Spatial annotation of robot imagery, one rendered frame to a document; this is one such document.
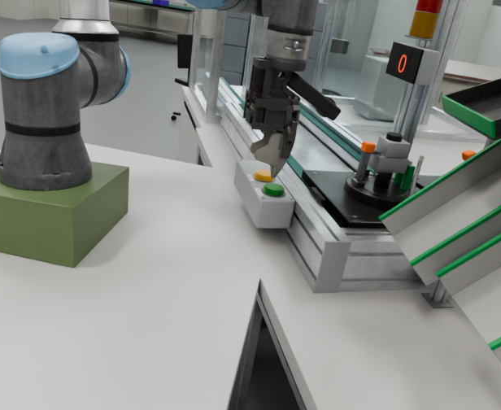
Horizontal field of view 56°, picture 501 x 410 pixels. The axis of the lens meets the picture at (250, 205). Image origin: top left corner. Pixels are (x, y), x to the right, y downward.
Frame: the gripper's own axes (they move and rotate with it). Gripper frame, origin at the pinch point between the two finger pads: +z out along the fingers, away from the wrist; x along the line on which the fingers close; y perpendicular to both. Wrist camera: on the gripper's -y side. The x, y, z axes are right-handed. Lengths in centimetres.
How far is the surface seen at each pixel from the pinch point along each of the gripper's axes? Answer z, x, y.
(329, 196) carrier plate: 3.5, 3.1, -10.1
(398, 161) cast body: -4.4, 3.6, -22.1
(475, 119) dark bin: -19.5, 30.6, -12.4
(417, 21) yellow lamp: -28.5, -16.6, -30.9
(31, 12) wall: 87, -1111, 227
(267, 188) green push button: 3.3, 0.8, 1.6
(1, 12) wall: 92, -1085, 282
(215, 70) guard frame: -4, -81, -1
